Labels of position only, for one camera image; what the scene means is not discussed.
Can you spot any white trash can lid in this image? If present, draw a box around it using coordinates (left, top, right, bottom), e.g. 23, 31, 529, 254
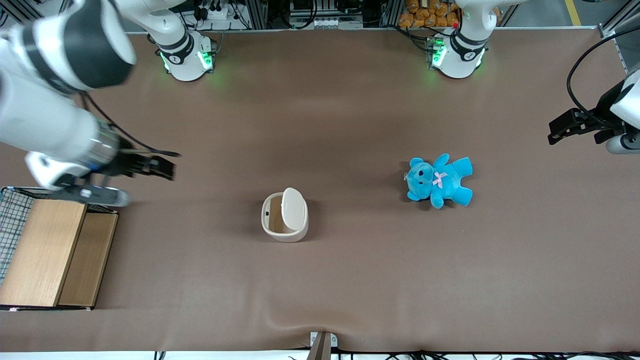
281, 187, 307, 232

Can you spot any white trash can bin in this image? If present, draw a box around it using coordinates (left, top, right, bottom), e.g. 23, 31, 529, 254
261, 192, 309, 243

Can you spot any blue teddy bear plush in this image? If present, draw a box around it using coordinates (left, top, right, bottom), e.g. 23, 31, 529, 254
404, 153, 474, 210

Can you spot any brown table cover cloth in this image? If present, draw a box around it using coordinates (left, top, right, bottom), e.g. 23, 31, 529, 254
0, 27, 640, 353

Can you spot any white power strip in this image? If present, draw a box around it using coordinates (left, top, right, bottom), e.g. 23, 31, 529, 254
196, 4, 232, 22

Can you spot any orange plush toys pile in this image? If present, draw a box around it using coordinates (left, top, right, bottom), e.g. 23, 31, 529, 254
398, 0, 462, 29

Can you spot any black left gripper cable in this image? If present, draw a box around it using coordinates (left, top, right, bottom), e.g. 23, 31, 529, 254
567, 26, 640, 126

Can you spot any wooden shelf with wire mesh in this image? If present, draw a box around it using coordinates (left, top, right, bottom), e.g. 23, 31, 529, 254
0, 186, 119, 312

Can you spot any aluminium frame profile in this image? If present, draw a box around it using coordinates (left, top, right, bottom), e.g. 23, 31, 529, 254
0, 0, 76, 31
597, 0, 640, 73

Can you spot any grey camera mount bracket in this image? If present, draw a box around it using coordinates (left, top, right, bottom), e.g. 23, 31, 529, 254
306, 331, 339, 360

